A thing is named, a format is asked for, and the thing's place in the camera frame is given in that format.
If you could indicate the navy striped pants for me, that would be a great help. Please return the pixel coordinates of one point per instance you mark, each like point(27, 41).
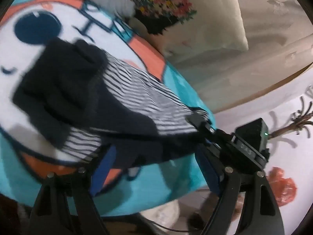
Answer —
point(97, 107)

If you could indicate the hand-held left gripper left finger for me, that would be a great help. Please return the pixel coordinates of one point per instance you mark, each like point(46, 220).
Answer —
point(104, 171)

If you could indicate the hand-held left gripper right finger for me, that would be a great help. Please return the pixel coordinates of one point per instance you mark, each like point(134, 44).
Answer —
point(207, 173)

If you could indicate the beige floral printed pillow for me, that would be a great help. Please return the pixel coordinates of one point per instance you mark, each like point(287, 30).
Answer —
point(215, 17)

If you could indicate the teal cartoon printed blanket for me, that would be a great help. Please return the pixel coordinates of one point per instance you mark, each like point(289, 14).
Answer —
point(36, 29)

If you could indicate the brown branch wall sticker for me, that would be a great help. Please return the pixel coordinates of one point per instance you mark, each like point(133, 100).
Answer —
point(299, 121)

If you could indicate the red flower wall sticker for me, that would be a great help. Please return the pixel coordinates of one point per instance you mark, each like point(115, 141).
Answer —
point(283, 186)

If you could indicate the beige curtain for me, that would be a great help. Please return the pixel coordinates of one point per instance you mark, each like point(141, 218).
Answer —
point(269, 41)

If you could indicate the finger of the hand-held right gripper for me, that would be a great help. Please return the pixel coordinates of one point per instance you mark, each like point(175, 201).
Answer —
point(203, 124)
point(212, 146)

